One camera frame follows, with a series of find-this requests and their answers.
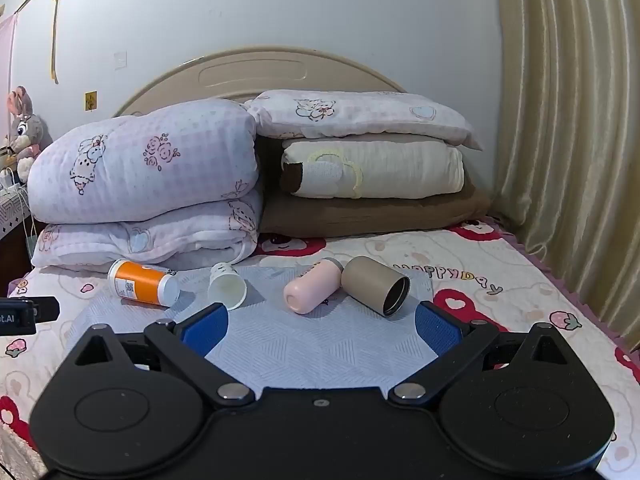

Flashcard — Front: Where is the grey rabbit plush toy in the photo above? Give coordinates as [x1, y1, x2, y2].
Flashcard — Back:
[2, 85, 54, 183]

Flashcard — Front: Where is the brown pillow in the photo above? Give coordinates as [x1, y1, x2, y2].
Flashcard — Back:
[257, 136, 494, 237]

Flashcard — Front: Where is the cream folded blanket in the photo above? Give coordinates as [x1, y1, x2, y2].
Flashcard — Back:
[279, 140, 466, 199]

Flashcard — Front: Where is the tan metal cup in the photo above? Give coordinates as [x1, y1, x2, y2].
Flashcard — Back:
[341, 255, 412, 317]

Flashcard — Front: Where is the folded pink checked quilt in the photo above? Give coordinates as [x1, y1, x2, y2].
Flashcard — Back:
[27, 99, 264, 269]

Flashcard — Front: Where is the printed bed sheet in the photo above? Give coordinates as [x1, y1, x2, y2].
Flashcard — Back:
[0, 217, 640, 480]

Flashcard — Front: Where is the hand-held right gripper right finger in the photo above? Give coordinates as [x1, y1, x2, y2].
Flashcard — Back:
[389, 301, 568, 407]

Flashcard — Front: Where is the yellow ribbon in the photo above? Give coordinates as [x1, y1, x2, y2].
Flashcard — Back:
[48, 0, 70, 85]

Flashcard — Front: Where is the pink capsule cup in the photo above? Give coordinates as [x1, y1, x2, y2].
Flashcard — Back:
[283, 257, 344, 315]

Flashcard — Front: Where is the beige curtain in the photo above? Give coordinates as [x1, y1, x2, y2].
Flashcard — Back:
[492, 0, 640, 353]

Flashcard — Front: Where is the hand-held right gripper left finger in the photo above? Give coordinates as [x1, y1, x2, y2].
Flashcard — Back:
[74, 302, 255, 408]

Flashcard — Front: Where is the white paper cup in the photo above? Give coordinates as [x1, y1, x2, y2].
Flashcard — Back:
[207, 262, 248, 310]

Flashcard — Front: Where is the orange and white bottle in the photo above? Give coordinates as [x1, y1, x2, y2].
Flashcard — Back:
[108, 258, 181, 308]

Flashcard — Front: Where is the nightstand with patterned cover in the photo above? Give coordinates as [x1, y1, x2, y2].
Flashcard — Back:
[0, 182, 37, 273]

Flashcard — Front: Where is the pink hanging cloth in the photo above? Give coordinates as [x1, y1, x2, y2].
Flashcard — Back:
[0, 12, 19, 137]

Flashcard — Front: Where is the white cable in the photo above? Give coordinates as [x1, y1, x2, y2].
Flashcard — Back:
[0, 169, 34, 241]

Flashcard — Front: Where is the grey patterned mat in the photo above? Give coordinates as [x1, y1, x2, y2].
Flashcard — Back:
[75, 264, 437, 392]

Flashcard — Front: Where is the pink checked pillow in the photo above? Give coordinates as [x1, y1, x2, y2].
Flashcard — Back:
[243, 89, 484, 151]

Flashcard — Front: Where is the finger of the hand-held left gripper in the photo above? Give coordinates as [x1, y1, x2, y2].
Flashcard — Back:
[31, 297, 61, 322]

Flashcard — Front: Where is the beige bed headboard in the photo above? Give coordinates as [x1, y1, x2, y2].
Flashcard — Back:
[112, 46, 409, 119]

